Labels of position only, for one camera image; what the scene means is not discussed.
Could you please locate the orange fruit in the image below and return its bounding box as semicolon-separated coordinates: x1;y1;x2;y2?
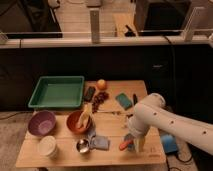
97;79;107;90

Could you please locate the white plastic cup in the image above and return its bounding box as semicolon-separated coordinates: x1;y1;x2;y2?
37;136;58;158

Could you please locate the small metal cup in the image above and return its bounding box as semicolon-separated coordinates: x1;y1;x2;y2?
76;139;90;154

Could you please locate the blue box on floor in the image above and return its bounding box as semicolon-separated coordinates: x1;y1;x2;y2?
161;134;179;154

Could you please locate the purple bowl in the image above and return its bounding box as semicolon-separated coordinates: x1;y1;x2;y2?
28;110;56;136

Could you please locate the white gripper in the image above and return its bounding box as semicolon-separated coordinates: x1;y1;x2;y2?
124;125;145;153

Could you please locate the green plastic tray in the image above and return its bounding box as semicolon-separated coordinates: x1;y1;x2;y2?
28;76;84;109

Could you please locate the purple grape bunch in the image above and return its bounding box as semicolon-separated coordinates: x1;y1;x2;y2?
92;92;109;113

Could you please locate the teal sponge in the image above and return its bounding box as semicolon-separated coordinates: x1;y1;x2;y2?
115;93;132;110

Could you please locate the blue grey cloth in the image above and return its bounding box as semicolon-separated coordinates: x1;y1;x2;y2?
87;129;110;150

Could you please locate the orange brown bowl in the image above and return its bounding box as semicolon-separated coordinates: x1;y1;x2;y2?
66;110;92;134

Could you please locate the dark rectangular block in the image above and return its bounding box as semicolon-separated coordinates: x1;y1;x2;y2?
84;86;96;102

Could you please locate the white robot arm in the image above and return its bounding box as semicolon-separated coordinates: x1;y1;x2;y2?
127;93;213;155

